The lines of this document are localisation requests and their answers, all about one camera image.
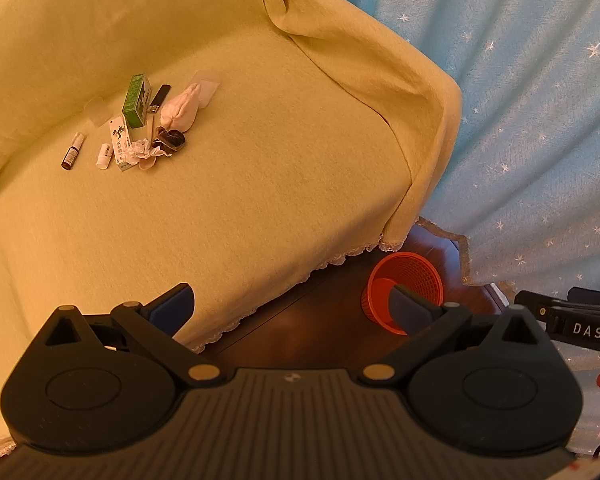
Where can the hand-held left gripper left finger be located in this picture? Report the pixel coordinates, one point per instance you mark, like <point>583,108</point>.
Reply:
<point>172,306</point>

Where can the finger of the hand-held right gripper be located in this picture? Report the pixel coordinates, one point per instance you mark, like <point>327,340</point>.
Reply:
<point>529,301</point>

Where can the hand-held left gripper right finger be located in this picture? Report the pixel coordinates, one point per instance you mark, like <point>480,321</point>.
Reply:
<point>407,311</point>

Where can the orange plastic mesh basket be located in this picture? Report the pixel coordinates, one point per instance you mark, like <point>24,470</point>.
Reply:
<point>415,275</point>

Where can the white tissue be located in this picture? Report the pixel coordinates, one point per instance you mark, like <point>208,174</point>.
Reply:
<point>142,152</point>

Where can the small white tube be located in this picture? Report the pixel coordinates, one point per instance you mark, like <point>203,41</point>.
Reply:
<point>103,156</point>

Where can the dark object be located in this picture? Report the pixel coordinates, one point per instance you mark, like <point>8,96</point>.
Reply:
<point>171,139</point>

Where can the white printed cardboard box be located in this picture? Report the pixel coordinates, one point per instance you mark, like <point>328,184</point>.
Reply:
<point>120,140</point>

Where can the small brown bottle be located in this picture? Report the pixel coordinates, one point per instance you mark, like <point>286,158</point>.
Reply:
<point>70,156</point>

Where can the pink sock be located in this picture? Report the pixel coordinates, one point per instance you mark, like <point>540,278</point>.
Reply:
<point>180,110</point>

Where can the clear plastic cup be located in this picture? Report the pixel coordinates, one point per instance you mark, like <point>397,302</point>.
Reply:
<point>98,111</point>

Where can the black lighter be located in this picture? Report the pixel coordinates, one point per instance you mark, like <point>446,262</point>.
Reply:
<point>160,96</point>

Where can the green cardboard box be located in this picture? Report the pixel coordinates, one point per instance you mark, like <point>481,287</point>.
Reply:
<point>134,97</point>

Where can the clear plastic container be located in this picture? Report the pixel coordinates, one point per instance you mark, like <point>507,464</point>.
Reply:
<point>207,82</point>

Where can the blue star-print curtain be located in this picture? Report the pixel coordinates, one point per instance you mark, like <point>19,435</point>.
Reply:
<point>505,110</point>

